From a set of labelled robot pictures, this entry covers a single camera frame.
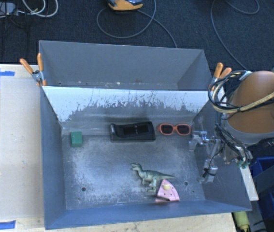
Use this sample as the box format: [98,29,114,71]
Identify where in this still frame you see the pale wood flat board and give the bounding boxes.
[0,76,46,221]

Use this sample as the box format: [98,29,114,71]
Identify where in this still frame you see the black tape dispenser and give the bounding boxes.
[109,121,157,143]

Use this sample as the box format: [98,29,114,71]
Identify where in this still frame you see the grey metal bin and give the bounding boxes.
[38,40,253,231]

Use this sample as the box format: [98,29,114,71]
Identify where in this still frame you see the green block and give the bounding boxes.
[70,131,83,148]

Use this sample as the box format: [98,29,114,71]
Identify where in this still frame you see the green toy dinosaur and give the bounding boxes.
[130,162,177,193]

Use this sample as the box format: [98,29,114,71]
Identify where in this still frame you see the pink toy cheese wedge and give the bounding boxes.
[154,179,181,203]

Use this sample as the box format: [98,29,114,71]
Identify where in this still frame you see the orange sunglasses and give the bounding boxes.
[156,123,192,136]

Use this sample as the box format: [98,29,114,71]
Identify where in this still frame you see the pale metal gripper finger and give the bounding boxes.
[188,130,216,152]
[197,160,218,184]

